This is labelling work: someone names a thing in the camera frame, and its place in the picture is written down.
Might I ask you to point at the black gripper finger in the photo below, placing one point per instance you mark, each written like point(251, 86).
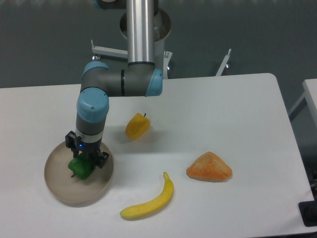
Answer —
point(70, 143)
point(100, 158)

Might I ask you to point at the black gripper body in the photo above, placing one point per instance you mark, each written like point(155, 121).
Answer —
point(90, 148)

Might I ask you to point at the green toy bell pepper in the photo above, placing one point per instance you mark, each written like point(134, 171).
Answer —
point(82, 166)

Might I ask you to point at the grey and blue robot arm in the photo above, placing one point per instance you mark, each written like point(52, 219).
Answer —
point(141, 78)

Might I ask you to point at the beige round plate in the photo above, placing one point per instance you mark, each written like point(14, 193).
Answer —
point(74, 191)

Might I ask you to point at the yellow toy bell pepper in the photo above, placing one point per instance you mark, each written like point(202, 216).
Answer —
point(137, 126)

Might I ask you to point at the yellow toy banana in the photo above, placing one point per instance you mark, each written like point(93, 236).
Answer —
point(150, 207)

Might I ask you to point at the orange triangular toy fruit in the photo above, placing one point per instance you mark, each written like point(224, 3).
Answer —
point(209, 167)

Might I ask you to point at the black device at edge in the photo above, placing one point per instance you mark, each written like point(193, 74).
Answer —
point(308, 210)

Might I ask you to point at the white side table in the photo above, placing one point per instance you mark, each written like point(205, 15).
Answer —
point(307, 98)

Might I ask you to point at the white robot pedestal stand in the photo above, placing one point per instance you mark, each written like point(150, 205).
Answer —
point(162, 26)

